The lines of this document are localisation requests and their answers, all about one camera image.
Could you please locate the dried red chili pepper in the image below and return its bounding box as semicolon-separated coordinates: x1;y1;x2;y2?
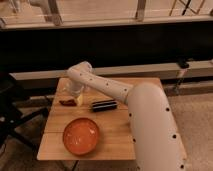
59;99;77;106

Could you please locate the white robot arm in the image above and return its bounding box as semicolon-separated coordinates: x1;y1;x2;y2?
67;61;186;171

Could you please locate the clear plastic cup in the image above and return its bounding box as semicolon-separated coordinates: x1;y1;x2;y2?
62;79;72;94

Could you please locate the wooden folding table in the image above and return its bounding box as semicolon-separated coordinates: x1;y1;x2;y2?
37;78;162;160

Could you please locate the orange round bowl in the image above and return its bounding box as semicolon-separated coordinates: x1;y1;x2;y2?
63;118;100;155

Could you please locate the black chair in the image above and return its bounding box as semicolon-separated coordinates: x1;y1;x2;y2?
0;72;49;150

